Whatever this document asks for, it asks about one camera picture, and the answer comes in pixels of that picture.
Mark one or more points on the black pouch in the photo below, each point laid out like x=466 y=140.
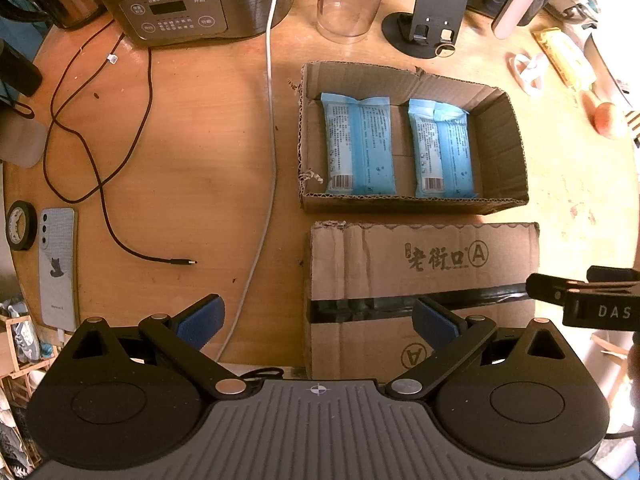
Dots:
x=17 y=72

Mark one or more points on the pale blue smartphone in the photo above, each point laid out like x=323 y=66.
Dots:
x=59 y=270

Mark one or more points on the striped black white box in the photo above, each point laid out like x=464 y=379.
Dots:
x=634 y=127

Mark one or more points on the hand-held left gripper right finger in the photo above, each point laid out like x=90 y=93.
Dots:
x=434 y=322

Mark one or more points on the yellow wet wipes pack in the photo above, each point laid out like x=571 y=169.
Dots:
x=567 y=60

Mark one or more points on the clear cup with grey lid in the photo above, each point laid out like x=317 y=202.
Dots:
x=350 y=5

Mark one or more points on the apple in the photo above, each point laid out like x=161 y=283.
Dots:
x=610 y=121

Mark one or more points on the blue wet wipes packet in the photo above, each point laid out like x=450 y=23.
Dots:
x=357 y=145
x=442 y=150

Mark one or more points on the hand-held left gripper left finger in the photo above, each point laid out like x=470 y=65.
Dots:
x=202 y=319

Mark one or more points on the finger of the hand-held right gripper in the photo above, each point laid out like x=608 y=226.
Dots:
x=547 y=287
x=615 y=276

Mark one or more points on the round wooden desktop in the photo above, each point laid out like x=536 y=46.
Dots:
x=190 y=160

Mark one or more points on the closed cardboard box black tape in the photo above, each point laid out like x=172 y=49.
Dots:
x=360 y=265

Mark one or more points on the frosted plastic container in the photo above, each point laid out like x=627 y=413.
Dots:
x=20 y=140

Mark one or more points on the black tape roll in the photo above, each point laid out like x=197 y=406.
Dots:
x=11 y=240

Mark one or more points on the wooden shoe rack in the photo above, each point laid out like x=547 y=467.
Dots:
x=25 y=360

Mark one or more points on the small metal keyring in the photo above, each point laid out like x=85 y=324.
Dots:
x=437 y=51

